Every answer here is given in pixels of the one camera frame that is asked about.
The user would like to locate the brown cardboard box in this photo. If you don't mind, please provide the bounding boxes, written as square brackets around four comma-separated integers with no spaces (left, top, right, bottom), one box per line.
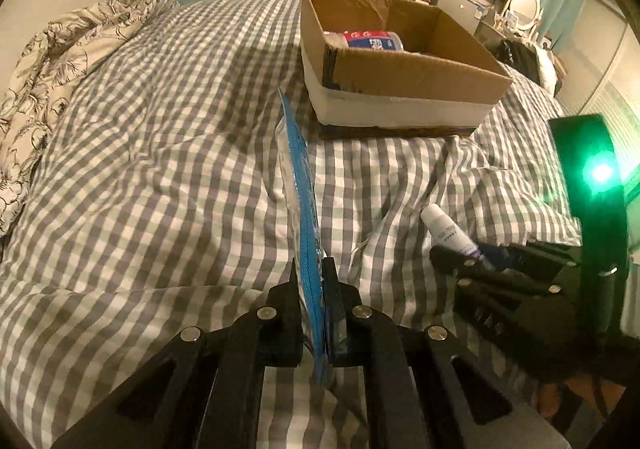
[300,0,512,137]

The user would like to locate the grey checkered duvet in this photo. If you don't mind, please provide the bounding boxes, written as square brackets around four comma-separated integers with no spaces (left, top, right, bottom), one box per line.
[1,0,579,448]

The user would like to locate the grey cabinet under television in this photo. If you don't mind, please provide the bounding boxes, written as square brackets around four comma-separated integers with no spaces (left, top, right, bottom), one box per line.
[435,0,490,35]

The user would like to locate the white oval vanity mirror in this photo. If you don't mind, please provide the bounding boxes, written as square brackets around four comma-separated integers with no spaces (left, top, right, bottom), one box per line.
[506,0,542,31]

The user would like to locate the plastic bottle red blue label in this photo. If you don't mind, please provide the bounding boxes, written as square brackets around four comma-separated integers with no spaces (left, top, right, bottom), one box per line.
[324,31,404,51]

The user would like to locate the black bag on chair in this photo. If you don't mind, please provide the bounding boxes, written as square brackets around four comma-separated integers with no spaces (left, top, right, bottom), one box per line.
[488,39,540,85]

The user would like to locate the white purple cream tube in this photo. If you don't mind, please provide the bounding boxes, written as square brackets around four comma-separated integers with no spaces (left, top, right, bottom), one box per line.
[420,203,485,261]

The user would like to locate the teal plastic packet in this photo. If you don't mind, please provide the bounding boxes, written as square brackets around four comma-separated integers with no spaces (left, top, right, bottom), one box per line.
[276,90,332,387]

